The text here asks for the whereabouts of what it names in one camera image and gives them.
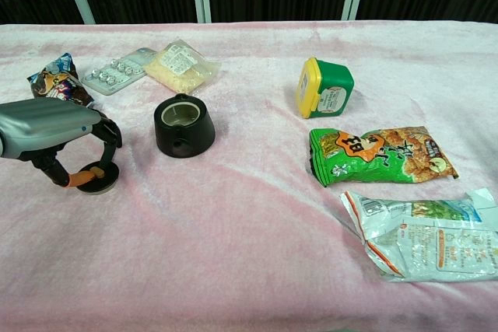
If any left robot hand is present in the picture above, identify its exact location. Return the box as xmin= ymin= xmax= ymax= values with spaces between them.
xmin=0 ymin=97 xmax=124 ymax=190

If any small black round disc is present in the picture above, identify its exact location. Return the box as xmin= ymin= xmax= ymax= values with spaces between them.
xmin=75 ymin=163 xmax=121 ymax=194

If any black round base container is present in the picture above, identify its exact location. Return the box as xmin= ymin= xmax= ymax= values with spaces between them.
xmin=153 ymin=93 xmax=216 ymax=159

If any green tub yellow lid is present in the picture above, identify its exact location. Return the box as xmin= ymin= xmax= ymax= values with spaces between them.
xmin=294 ymin=57 xmax=356 ymax=120

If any dark snack bag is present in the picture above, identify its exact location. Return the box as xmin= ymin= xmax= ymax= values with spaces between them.
xmin=26 ymin=51 xmax=96 ymax=108

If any silver blister pack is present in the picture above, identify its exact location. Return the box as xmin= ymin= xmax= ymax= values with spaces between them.
xmin=80 ymin=47 xmax=158 ymax=96

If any clear bag yellow food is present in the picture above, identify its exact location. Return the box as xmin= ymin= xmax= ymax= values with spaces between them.
xmin=143 ymin=38 xmax=222 ymax=94

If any pink fleece blanket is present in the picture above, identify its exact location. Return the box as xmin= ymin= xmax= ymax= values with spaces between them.
xmin=0 ymin=19 xmax=498 ymax=332

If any green snack bag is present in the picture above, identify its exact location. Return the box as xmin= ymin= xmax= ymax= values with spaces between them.
xmin=308 ymin=125 xmax=459 ymax=189

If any white light-blue snack bag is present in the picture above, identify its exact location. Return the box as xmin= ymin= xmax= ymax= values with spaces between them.
xmin=339 ymin=187 xmax=498 ymax=283

